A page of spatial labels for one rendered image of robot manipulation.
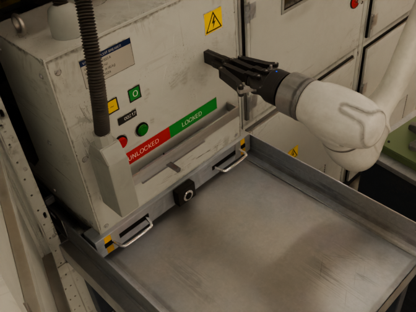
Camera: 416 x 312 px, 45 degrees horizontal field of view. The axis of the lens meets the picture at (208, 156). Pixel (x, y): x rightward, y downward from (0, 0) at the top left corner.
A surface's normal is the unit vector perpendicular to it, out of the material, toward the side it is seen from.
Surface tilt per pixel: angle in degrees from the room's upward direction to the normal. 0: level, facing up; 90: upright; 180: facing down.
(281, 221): 0
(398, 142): 2
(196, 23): 90
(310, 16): 90
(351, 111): 32
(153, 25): 90
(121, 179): 90
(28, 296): 0
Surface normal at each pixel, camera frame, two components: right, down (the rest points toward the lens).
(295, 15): 0.70, 0.43
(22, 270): -0.07, -0.76
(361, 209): -0.71, 0.50
